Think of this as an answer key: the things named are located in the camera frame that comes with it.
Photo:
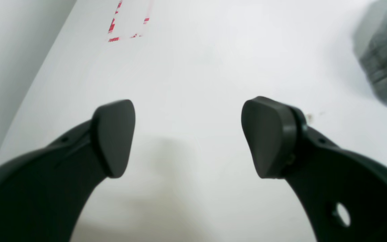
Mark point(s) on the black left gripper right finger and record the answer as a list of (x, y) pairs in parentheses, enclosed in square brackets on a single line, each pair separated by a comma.
[(344, 194)]

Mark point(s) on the red tape rectangle marking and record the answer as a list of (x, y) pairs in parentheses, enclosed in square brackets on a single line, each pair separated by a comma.
[(130, 19)]

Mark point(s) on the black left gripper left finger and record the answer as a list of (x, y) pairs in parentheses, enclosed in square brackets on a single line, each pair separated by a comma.
[(42, 193)]

